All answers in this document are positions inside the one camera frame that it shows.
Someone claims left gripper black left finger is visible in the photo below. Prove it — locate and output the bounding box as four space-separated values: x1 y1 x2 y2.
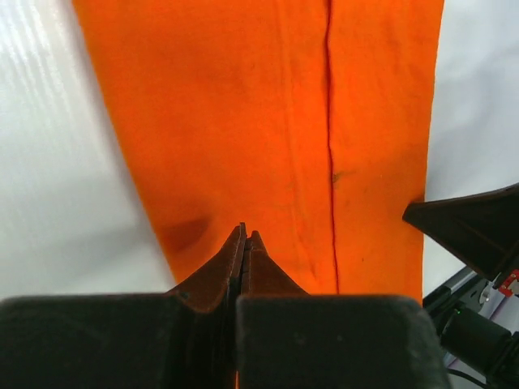
165 223 247 314

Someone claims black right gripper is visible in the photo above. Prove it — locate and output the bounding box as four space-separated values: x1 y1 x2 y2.
402 184 518 385

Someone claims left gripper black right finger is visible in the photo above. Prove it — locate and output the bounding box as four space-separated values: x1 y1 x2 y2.
242 231 308 296

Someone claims aluminium frame rail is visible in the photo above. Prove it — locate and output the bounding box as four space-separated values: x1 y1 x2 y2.
422 267 490 322

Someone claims orange t-shirt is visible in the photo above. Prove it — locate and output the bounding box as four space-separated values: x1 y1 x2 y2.
71 0 447 389

